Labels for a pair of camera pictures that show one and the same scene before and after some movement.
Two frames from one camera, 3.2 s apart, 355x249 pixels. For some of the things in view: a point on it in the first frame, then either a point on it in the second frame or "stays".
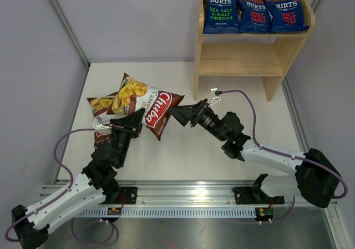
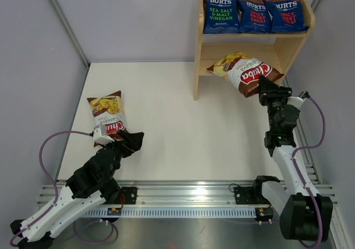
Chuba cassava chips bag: x=100 y=106 stays
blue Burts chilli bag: x=287 y=12 stays
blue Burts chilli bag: x=254 y=15 stays
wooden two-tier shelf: x=267 y=55 stays
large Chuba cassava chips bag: x=131 y=95 -> x=243 y=71
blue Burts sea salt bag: x=221 y=14 stays
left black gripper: x=131 y=125 -> x=131 y=142
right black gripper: x=184 y=113 -> x=269 y=90
